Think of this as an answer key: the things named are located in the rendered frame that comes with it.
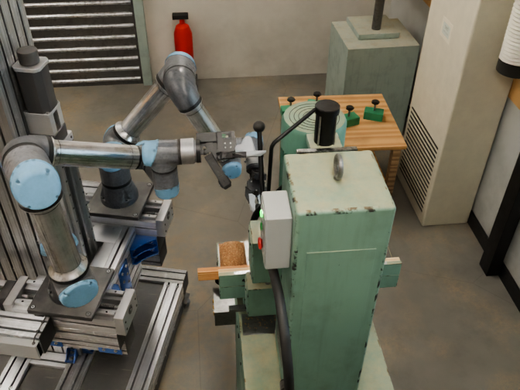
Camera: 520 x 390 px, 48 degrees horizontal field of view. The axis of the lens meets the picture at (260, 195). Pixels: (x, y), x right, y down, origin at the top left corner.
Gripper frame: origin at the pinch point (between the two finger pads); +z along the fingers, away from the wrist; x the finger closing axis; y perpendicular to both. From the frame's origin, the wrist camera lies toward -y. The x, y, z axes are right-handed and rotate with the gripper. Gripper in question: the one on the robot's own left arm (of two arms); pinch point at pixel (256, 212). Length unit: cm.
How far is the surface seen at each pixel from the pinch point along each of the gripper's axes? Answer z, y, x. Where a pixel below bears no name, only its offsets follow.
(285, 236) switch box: 39, -90, 5
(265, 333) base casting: 51, -25, 1
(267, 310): 47, -44, 3
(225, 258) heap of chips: 25.7, -25.1, 14.1
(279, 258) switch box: 42, -84, 5
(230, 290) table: 36.9, -26.0, 12.7
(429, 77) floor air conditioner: -96, 45, -103
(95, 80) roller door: -183, 198, 104
